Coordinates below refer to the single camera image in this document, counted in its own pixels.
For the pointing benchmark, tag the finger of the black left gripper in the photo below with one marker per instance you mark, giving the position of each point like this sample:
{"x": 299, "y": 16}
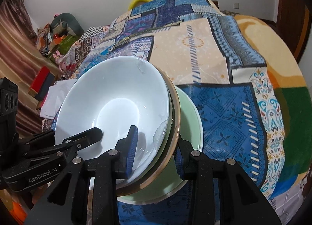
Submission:
{"x": 75, "y": 139}

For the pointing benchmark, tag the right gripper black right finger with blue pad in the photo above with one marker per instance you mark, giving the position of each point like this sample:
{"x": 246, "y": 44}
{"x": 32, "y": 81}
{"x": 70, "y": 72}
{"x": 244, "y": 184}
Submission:
{"x": 240, "y": 200}

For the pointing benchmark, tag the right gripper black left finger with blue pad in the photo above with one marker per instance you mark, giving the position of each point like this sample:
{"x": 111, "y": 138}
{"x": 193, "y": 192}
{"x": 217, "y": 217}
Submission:
{"x": 66, "y": 200}

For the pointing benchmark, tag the white bowl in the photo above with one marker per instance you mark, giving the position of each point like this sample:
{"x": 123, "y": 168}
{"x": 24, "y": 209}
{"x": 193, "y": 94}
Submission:
{"x": 113, "y": 96}

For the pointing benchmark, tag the mint green plate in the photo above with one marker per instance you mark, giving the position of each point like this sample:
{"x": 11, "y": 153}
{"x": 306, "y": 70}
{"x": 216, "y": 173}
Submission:
{"x": 169, "y": 181}

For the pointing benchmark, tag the orange garment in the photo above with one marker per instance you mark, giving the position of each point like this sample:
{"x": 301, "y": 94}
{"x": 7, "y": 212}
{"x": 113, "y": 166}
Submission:
{"x": 12, "y": 213}

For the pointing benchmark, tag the white folded cloth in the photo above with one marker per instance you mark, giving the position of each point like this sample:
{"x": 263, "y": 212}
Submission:
{"x": 55, "y": 98}

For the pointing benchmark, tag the dark blue box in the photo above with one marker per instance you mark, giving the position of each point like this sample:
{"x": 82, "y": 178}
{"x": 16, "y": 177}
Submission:
{"x": 49, "y": 81}

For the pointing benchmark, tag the pink bunny toy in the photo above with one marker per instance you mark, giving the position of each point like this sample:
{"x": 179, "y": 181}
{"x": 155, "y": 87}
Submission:
{"x": 58, "y": 57}

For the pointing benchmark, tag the brown striped curtain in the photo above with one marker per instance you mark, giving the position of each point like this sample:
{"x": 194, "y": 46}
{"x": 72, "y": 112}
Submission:
{"x": 21, "y": 61}

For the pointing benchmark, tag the green cardboard box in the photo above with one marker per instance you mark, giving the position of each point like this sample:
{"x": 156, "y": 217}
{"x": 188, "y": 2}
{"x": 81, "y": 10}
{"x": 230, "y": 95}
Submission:
{"x": 62, "y": 44}

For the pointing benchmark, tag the grey green plush toy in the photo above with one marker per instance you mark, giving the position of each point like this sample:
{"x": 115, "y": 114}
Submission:
{"x": 66, "y": 23}

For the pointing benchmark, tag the beige green fleece blanket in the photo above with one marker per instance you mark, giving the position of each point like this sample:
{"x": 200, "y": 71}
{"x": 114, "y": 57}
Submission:
{"x": 290, "y": 196}

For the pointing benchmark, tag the patchwork patterned tablecloth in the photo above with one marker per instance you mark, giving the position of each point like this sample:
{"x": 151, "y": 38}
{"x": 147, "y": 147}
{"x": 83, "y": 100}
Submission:
{"x": 205, "y": 54}

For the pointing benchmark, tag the yellow ring object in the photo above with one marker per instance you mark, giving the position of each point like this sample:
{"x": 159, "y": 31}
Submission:
{"x": 135, "y": 3}

